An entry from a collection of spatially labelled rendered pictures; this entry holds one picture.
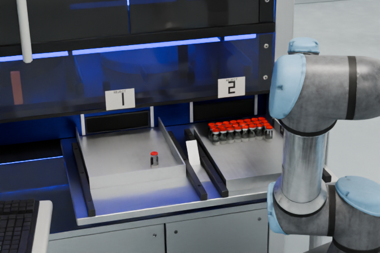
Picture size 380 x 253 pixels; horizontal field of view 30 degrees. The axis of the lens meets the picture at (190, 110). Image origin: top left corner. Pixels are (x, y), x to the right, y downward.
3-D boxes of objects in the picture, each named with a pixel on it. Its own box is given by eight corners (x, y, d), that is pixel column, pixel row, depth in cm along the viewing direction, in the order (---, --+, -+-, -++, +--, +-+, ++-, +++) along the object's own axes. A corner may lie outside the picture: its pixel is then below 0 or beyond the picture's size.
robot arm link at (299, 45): (288, 45, 170) (288, 35, 178) (286, 87, 174) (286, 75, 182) (321, 46, 169) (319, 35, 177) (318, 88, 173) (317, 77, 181)
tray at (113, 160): (76, 136, 217) (75, 126, 215) (159, 127, 222) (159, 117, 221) (90, 189, 186) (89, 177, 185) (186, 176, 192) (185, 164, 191)
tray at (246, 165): (194, 138, 214) (193, 127, 213) (275, 129, 220) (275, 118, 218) (226, 192, 184) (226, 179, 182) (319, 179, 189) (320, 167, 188)
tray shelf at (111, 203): (60, 144, 216) (60, 139, 215) (276, 118, 232) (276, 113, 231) (77, 225, 173) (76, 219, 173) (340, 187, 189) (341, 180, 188)
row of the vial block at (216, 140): (211, 143, 210) (211, 129, 209) (268, 136, 214) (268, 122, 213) (213, 145, 209) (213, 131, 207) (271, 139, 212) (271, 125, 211)
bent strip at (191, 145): (186, 159, 201) (185, 140, 199) (196, 158, 202) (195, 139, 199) (199, 182, 188) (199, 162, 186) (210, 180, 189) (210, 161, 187)
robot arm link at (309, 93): (331, 247, 161) (358, 91, 119) (265, 243, 163) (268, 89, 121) (330, 201, 169) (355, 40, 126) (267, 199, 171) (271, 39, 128)
